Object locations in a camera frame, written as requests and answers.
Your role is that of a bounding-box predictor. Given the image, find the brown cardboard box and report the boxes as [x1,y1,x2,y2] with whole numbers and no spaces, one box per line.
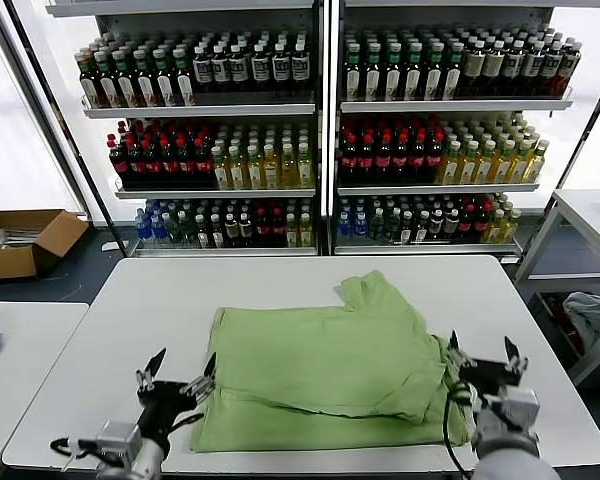
[0,208,90,281]

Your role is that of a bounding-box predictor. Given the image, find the white-label dark drink bottle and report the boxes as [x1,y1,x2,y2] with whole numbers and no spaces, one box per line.
[250,41,272,94]
[559,37,583,96]
[192,43,214,94]
[228,42,249,94]
[522,39,545,97]
[503,39,525,97]
[271,41,292,94]
[211,42,232,94]
[291,41,311,94]
[540,39,564,97]

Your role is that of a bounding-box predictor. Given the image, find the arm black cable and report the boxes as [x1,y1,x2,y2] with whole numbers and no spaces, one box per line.
[442,380,481,476]
[49,437,104,474]

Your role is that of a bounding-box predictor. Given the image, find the grey crumpled cloth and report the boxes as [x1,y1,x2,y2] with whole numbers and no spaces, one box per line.
[562,291,600,361]

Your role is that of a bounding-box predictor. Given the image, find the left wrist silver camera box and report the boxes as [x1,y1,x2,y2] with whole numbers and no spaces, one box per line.
[95,421,144,464]

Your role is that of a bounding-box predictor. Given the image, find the clear plastic items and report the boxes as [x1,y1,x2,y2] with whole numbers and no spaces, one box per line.
[0,227,36,249]

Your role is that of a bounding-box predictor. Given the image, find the dark window frame post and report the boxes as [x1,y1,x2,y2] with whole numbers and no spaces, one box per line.
[0,0,121,244]

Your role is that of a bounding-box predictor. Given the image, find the small red-cap cola bottle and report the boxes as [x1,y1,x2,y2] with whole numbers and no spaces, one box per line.
[254,208,272,246]
[270,208,287,246]
[472,203,489,240]
[458,204,474,241]

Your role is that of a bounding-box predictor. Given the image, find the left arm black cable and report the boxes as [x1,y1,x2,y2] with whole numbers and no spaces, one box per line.
[49,437,104,474]

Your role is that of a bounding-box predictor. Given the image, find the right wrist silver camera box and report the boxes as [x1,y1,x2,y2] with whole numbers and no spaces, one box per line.
[482,385,541,441]

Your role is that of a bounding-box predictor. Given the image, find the grey window frame post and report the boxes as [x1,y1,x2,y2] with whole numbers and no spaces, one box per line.
[0,0,90,217]

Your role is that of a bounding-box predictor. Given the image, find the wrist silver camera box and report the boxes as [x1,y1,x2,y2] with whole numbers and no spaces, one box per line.
[482,385,541,441]
[95,421,144,464]

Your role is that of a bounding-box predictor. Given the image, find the grey metal shelf rack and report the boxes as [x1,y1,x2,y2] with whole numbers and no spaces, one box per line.
[328,0,600,264]
[44,0,330,259]

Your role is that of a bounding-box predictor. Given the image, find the grey framed side table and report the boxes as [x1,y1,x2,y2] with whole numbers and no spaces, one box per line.
[513,187,600,386]

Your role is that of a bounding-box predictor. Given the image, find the beige-label dark drink bottle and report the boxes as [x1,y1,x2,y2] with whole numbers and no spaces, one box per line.
[483,39,506,97]
[464,40,487,97]

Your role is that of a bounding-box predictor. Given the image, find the light green polo shirt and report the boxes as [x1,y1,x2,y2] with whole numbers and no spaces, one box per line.
[188,269,476,454]

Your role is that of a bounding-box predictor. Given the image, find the green-cap dark tea bottle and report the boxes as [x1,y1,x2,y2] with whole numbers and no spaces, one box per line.
[93,49,121,108]
[404,42,426,101]
[444,42,465,100]
[173,46,197,106]
[152,47,177,106]
[425,42,446,101]
[132,48,159,107]
[77,49,104,109]
[363,42,384,101]
[112,48,140,107]
[343,42,364,101]
[384,42,405,101]

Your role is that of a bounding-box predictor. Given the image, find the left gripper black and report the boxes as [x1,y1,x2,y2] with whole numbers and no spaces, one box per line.
[135,347,218,451]

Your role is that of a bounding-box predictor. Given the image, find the white side table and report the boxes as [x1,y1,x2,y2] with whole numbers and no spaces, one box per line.
[0,301,90,480]

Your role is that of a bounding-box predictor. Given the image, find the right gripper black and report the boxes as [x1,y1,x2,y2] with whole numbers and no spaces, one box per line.
[448,330,529,401]

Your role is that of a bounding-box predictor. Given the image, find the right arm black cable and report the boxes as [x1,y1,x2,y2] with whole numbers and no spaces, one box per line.
[442,380,481,476]

